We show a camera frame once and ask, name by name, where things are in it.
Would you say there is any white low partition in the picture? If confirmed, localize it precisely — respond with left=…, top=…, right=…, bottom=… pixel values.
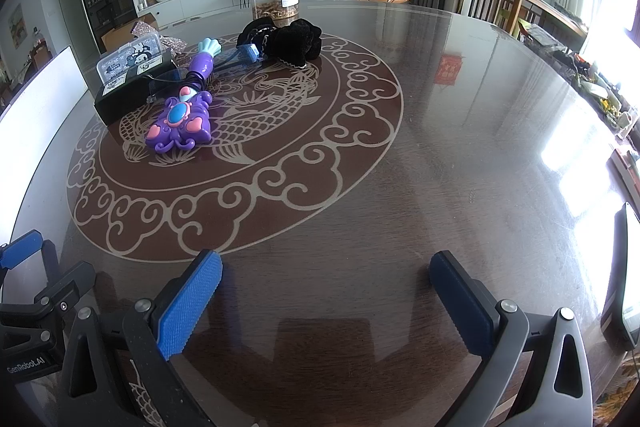
left=0, top=46, right=96, bottom=248

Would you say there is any black box with white labels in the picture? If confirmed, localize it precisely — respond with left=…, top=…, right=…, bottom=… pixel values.
left=93, top=59, right=183, bottom=126

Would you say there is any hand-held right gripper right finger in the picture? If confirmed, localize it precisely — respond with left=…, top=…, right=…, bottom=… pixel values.
left=429, top=250, right=593, bottom=427

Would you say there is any framed wall painting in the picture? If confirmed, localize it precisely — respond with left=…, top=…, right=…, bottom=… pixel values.
left=7, top=3, right=28, bottom=46

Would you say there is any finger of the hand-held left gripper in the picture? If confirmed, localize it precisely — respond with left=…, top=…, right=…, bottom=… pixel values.
left=0, top=261, right=97, bottom=343
left=0, top=230, right=60, bottom=294

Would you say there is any wooden slat chair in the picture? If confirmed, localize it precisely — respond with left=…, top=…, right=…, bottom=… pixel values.
left=459, top=0, right=591, bottom=52

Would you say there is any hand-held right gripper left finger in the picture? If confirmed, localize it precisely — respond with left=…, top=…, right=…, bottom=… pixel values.
left=55, top=249, right=224, bottom=427

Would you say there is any cardboard box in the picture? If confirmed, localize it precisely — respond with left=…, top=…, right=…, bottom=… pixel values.
left=100, top=13, right=160, bottom=52

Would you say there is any purple butterfly toy wand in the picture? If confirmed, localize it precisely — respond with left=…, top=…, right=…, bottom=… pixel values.
left=145, top=38, right=221, bottom=156

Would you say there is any clear cartoon print floss box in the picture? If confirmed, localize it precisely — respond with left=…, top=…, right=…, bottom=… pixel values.
left=95, top=33, right=166, bottom=82

